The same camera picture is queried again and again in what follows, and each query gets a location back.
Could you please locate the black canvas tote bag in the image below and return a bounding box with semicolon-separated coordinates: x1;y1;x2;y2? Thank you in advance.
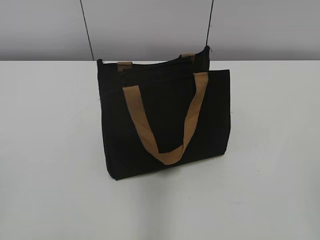
96;46;231;180

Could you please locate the tan front bag handle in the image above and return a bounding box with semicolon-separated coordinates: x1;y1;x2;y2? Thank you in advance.
122;72;209;165

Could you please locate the tan bag handle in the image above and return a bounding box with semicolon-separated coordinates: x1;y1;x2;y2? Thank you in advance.
116;53;196;72
122;72;209;165

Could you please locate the tan rear bag handle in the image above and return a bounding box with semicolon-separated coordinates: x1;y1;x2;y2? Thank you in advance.
116;53;196;72

